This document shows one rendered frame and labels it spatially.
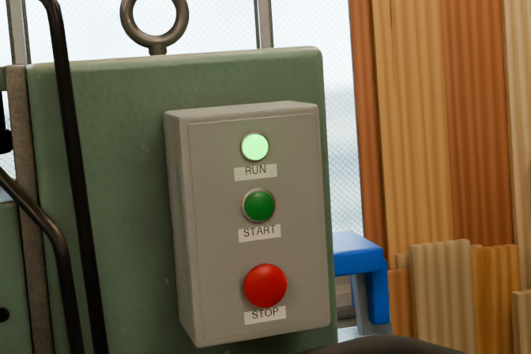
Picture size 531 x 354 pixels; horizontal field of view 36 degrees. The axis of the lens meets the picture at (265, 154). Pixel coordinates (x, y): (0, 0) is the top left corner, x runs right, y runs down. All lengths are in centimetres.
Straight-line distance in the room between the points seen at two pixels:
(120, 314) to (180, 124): 16
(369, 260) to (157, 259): 88
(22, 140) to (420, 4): 155
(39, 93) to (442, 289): 151
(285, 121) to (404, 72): 149
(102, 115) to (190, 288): 14
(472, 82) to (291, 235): 161
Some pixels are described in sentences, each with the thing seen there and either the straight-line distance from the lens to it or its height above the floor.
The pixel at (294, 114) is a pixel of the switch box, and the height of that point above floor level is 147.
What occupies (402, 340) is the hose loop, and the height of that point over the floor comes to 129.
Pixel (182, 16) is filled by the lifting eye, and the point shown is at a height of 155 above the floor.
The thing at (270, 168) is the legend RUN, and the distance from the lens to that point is 55.
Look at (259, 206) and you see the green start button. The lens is 55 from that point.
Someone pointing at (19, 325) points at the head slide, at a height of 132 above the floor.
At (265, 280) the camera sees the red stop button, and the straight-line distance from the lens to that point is 55.
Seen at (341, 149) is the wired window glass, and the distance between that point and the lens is 222.
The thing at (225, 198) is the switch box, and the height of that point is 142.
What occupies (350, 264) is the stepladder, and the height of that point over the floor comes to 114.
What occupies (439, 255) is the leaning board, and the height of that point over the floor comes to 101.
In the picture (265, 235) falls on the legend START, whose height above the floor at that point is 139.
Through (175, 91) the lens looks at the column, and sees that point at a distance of 59.
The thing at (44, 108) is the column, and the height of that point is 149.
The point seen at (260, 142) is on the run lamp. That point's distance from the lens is 54.
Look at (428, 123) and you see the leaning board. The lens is 206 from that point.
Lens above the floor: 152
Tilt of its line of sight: 7 degrees down
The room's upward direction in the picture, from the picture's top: 4 degrees counter-clockwise
